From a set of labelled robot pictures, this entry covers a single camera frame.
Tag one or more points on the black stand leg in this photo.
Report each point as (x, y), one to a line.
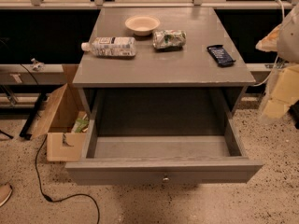
(24, 131)

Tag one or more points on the open cardboard box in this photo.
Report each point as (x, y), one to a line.
(63, 108)

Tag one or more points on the grey cabinet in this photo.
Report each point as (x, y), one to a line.
(192, 66)

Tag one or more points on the beige shoe tip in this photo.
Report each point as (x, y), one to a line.
(5, 193)

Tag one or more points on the dark blue rxbar wrapper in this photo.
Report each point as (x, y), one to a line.
(220, 55)

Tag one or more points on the white paper bowl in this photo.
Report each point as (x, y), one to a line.
(142, 25)

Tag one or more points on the small clear object on ledge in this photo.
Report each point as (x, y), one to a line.
(36, 65)

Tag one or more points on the green packet in box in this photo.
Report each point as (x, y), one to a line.
(80, 125)

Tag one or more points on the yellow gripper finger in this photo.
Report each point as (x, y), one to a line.
(282, 91)
(269, 42)

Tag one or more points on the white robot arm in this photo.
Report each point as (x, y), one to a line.
(288, 43)

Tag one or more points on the clear plastic water bottle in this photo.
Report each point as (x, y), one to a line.
(111, 47)

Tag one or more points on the grey open top drawer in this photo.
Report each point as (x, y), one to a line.
(137, 136)

